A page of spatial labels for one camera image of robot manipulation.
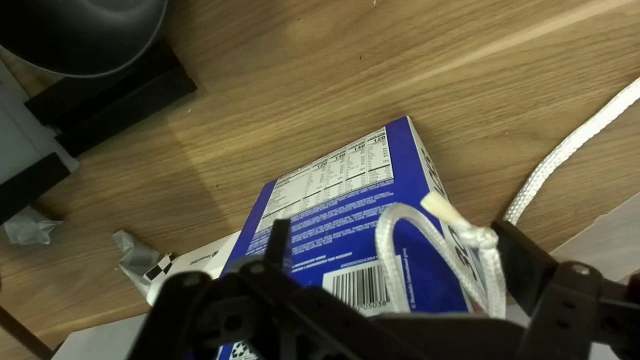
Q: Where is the thick white braided rope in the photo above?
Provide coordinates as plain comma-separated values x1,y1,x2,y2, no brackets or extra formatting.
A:
503,77,640,228

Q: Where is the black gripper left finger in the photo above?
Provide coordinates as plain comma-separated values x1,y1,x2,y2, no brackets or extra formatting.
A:
126,219,416,360

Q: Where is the large grey black battery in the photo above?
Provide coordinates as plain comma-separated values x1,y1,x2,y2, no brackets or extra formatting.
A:
0,62,76,226

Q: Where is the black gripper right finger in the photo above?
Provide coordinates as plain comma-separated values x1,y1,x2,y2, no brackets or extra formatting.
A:
485,219,640,360

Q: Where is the blue cardboard box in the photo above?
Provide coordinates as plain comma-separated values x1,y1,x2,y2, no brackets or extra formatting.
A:
216,115,508,360

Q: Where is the black frying pan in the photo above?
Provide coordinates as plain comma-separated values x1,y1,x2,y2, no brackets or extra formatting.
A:
0,0,199,159

